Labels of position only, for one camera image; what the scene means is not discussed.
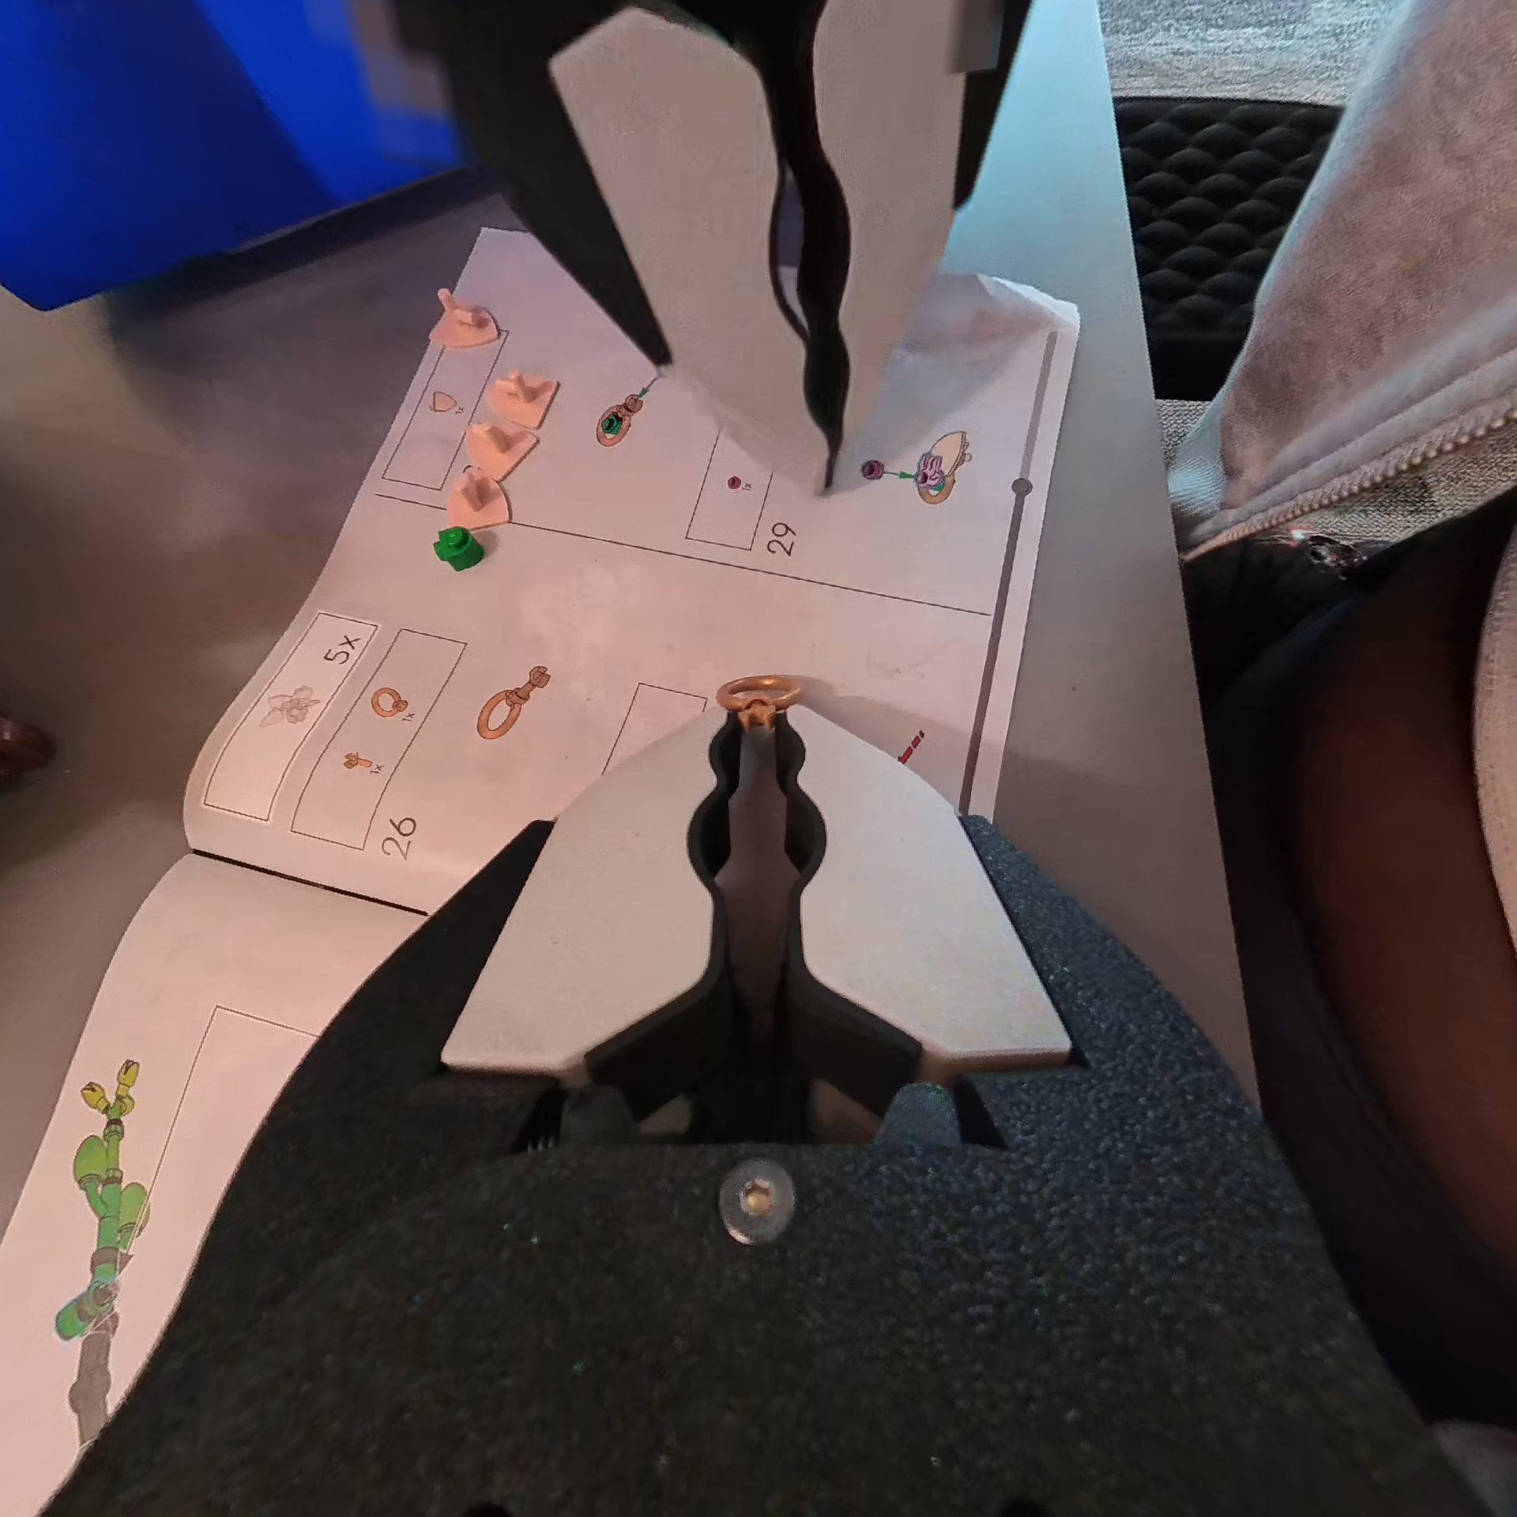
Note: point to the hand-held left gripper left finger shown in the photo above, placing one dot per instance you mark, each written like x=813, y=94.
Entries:
x=593, y=925

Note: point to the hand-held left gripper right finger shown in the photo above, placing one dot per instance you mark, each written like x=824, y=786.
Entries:
x=925, y=925

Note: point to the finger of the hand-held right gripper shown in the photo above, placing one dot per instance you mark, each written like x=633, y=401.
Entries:
x=902, y=177
x=676, y=213

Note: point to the green stud piece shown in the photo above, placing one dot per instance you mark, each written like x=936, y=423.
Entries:
x=458, y=547

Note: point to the grey desk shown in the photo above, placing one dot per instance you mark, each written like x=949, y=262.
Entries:
x=214, y=414

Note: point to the pink petal piece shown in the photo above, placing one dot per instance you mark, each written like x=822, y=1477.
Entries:
x=523, y=399
x=463, y=325
x=501, y=450
x=477, y=502

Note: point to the black mesh chair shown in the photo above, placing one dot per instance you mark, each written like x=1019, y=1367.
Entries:
x=1198, y=237

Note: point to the open instruction booklet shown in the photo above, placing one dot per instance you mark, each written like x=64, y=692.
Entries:
x=593, y=616

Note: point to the blue plastic storage bin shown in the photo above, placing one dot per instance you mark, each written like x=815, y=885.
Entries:
x=178, y=118

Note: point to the person's dark trousers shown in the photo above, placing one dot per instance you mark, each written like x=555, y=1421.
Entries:
x=1245, y=770

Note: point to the grey zip jacket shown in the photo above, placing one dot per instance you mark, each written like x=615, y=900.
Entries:
x=1362, y=296

